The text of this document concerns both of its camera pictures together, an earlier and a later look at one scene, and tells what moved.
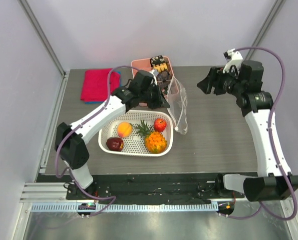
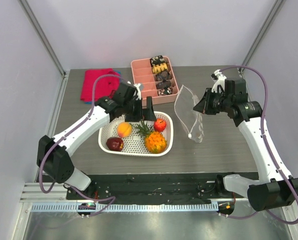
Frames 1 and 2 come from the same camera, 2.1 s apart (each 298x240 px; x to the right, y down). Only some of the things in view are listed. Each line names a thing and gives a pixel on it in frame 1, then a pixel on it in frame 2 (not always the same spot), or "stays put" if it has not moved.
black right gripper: (216, 82) -> (209, 101)
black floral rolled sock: (157, 60) stays put
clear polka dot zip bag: (177, 103) -> (192, 119)
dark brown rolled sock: (164, 76) stays put
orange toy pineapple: (155, 141) stays put
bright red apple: (160, 124) stays put
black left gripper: (160, 102) -> (147, 113)
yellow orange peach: (124, 129) stays put
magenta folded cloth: (94, 86) stays put
